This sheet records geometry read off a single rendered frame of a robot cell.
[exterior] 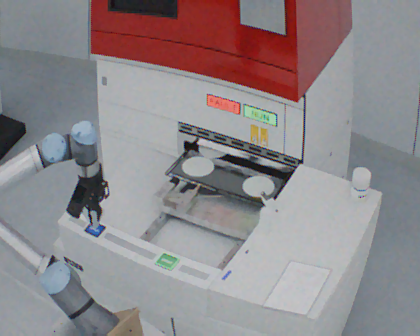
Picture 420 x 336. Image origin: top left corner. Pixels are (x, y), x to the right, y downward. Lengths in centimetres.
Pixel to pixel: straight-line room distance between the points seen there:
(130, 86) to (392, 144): 192
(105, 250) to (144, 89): 68
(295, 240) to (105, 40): 97
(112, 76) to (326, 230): 99
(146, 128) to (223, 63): 51
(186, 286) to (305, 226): 41
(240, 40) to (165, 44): 28
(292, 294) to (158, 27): 98
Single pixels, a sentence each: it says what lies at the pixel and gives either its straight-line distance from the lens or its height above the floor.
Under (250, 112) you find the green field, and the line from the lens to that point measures 236.
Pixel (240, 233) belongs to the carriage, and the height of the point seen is 88.
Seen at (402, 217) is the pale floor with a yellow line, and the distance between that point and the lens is 370.
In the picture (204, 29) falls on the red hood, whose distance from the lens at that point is 221.
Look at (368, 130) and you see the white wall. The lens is 404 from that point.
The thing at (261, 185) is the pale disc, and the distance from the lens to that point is 239.
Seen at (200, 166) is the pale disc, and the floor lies 90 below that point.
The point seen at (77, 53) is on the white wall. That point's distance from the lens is 491.
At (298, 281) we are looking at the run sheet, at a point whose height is 97.
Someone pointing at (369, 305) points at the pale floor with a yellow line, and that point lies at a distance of 320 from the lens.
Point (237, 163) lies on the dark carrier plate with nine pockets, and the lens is 247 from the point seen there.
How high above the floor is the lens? 243
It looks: 39 degrees down
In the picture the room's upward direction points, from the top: 1 degrees counter-clockwise
